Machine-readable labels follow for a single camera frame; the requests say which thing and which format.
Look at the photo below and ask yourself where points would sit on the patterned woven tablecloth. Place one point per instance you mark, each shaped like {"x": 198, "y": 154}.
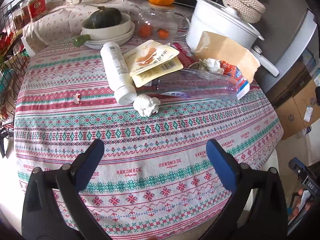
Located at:
{"x": 154, "y": 178}

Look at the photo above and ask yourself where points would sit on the clear plastic water bottle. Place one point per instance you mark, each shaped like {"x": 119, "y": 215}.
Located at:
{"x": 191, "y": 83}

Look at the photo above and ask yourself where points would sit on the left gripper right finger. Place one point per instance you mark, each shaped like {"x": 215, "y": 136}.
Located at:
{"x": 256, "y": 208}

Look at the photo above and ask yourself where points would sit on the woven rope basket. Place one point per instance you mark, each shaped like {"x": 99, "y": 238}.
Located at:
{"x": 250, "y": 11}

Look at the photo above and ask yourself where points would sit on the right human hand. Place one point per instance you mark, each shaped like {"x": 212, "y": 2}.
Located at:
{"x": 303, "y": 201}

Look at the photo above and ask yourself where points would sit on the red label spice jar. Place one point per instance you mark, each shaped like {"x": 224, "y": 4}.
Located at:
{"x": 37, "y": 9}

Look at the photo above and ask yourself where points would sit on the glass jar with lid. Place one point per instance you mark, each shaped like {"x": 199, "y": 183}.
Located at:
{"x": 161, "y": 23}

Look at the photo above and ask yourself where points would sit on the black wire rack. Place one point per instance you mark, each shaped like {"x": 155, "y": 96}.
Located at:
{"x": 14, "y": 61}

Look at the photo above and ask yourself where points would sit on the white tissue ball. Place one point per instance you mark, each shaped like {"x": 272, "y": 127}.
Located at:
{"x": 146, "y": 105}

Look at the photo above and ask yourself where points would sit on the dark grey refrigerator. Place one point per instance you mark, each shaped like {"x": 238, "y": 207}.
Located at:
{"x": 290, "y": 29}

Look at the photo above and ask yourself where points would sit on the upper cardboard box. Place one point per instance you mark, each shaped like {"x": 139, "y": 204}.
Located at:
{"x": 306, "y": 103}

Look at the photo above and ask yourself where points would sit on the white squeeze tube bottle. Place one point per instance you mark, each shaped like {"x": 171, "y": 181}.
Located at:
{"x": 117, "y": 74}

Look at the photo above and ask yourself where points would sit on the red soda can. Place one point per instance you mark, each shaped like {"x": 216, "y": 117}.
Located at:
{"x": 185, "y": 56}

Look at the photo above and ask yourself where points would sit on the floral cloth cover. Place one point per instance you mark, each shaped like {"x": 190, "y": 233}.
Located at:
{"x": 63, "y": 21}

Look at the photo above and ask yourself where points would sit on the white stacked bowls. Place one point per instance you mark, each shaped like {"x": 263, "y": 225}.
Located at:
{"x": 96, "y": 38}

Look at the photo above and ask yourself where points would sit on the torn brown paper carton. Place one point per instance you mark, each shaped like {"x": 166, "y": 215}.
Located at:
{"x": 235, "y": 60}

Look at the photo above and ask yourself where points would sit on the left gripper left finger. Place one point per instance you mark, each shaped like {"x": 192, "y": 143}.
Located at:
{"x": 42, "y": 218}

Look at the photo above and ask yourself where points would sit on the yellow snack packet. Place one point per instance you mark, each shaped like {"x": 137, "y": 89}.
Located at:
{"x": 150, "y": 61}

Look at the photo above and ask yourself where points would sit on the small white table clip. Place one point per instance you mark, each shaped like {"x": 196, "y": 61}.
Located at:
{"x": 76, "y": 98}

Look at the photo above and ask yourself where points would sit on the lower cardboard box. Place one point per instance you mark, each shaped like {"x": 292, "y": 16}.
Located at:
{"x": 290, "y": 118}

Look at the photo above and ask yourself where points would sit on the dark green squash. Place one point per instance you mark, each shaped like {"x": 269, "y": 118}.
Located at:
{"x": 104, "y": 17}

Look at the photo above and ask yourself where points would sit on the cardboard box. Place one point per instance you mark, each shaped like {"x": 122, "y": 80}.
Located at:
{"x": 306, "y": 103}
{"x": 290, "y": 118}

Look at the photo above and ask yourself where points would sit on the crumpled cream paper wad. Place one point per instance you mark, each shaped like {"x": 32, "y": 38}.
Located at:
{"x": 208, "y": 65}

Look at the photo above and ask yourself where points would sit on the white electric cooking pot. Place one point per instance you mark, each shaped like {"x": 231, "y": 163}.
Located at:
{"x": 215, "y": 18}

